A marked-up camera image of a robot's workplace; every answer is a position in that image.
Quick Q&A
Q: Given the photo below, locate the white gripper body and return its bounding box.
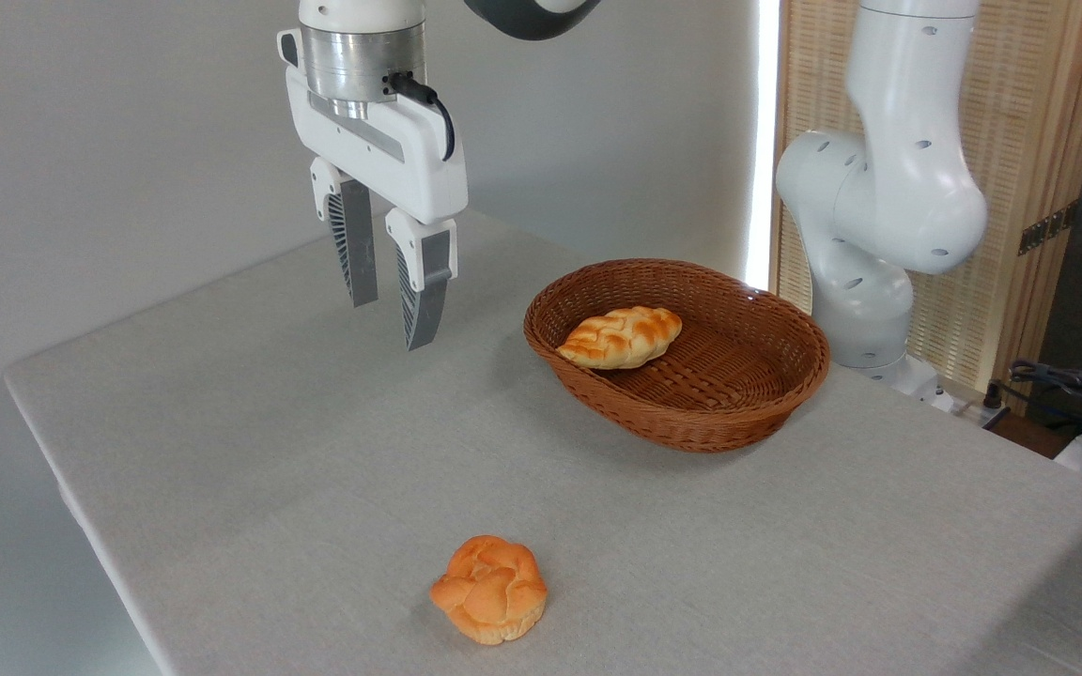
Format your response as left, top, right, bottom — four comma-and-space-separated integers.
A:
278, 28, 469, 227

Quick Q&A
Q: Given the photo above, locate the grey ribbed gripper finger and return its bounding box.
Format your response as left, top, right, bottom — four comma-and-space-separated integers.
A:
310, 157, 380, 309
385, 207, 458, 352

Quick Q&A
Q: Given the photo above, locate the round knotted bread bun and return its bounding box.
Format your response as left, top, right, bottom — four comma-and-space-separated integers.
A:
429, 535, 549, 646

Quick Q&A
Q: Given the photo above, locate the long braided bread loaf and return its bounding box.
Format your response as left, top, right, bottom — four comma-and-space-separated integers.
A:
557, 306, 683, 370

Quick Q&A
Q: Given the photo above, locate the brown oval wicker basket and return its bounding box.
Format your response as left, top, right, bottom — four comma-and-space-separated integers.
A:
523, 258, 831, 454

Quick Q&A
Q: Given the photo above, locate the grey tablecloth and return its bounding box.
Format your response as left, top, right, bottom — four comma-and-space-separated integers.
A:
4, 207, 1082, 676

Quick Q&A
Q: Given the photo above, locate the bamboo folding screen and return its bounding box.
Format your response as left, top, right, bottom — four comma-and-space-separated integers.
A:
770, 0, 1082, 395

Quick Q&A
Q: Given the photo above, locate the dark metal screen hinge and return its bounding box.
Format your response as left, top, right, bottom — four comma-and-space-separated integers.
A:
1018, 200, 1080, 256

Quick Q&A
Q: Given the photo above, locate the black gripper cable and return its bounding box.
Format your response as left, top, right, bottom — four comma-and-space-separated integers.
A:
389, 72, 456, 162

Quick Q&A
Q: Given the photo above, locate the bundle of black cables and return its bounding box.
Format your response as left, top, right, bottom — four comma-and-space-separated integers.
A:
1009, 360, 1082, 442

